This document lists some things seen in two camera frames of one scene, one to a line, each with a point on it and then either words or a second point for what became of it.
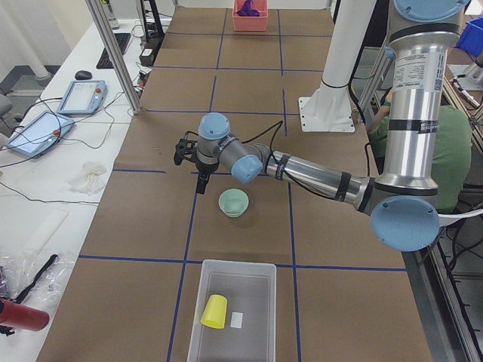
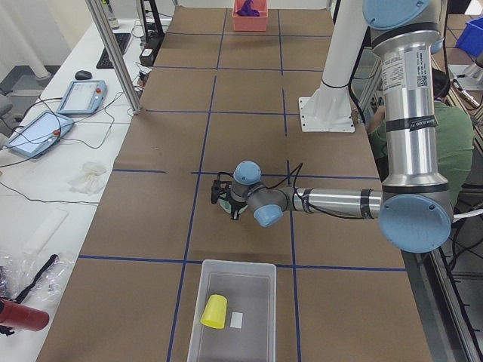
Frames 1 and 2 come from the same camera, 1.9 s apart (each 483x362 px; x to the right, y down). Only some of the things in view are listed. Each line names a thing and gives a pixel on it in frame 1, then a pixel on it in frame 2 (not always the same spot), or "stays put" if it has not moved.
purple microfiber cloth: x=247 y=9 stays put
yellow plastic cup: x=214 y=312 stays put
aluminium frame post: x=121 y=72 stays put
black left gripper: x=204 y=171 -> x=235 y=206
